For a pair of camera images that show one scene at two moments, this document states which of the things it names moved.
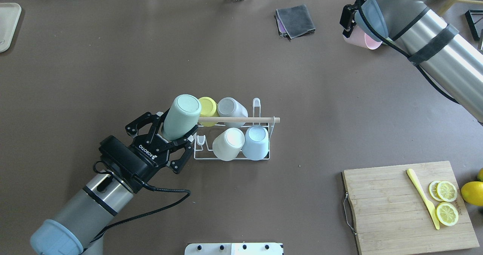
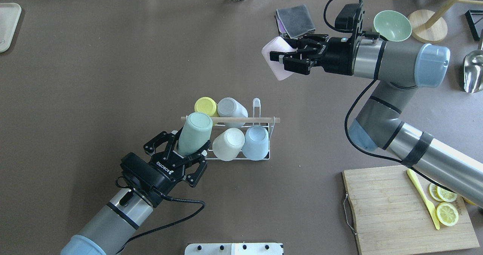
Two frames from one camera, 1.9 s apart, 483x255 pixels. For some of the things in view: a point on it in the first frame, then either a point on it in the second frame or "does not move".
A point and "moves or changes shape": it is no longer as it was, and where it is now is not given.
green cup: x=182 y=115 -> x=196 y=131
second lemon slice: x=446 y=191 does not move
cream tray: x=9 y=14 does not move
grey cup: x=228 y=107 does not move
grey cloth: x=296 y=20 does not move
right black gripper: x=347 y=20 -> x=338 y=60
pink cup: x=358 y=37 moves or changes shape
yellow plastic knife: x=431 y=209 does not move
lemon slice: x=446 y=214 does not move
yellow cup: x=208 y=109 does not move
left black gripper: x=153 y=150 -> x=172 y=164
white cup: x=227 y=145 does not move
